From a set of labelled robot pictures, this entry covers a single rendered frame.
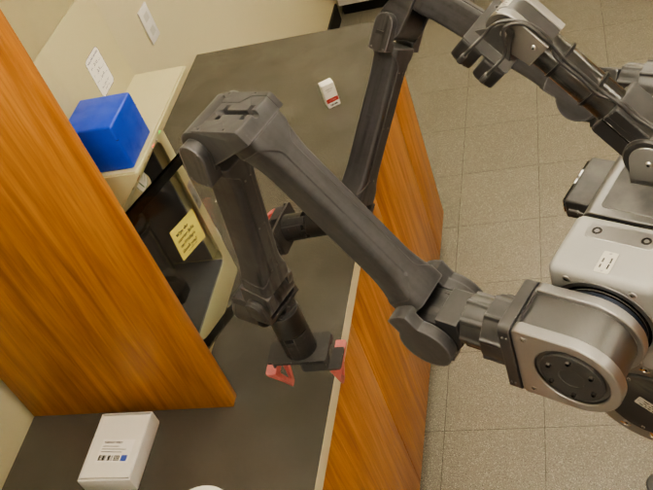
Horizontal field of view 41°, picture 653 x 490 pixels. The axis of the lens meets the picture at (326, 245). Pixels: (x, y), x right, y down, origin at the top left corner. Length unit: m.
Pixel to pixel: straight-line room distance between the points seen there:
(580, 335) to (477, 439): 1.77
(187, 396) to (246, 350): 0.17
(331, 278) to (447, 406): 0.99
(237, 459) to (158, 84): 0.74
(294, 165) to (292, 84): 1.63
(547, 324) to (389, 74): 0.72
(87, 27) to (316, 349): 0.72
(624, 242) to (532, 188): 2.41
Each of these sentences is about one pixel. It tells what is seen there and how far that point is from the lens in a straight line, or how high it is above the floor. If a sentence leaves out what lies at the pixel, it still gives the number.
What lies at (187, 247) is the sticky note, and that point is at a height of 1.22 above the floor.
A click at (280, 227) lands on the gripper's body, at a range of 1.80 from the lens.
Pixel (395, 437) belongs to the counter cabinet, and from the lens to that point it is 2.37.
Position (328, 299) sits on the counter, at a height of 0.94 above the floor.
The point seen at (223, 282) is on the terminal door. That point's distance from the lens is 1.90.
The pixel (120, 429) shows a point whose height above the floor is 0.98.
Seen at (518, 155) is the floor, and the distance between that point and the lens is 3.66.
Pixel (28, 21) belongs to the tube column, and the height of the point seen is 1.76.
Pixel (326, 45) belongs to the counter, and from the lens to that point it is 2.81.
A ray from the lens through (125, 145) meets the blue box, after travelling 1.52.
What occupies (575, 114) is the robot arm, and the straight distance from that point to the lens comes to 1.43.
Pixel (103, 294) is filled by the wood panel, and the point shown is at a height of 1.31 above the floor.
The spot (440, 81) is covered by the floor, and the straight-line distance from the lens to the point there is 4.19.
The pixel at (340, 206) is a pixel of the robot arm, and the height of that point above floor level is 1.62.
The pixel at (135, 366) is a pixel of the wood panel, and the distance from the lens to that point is 1.82.
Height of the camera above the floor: 2.30
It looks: 41 degrees down
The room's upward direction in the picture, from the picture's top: 23 degrees counter-clockwise
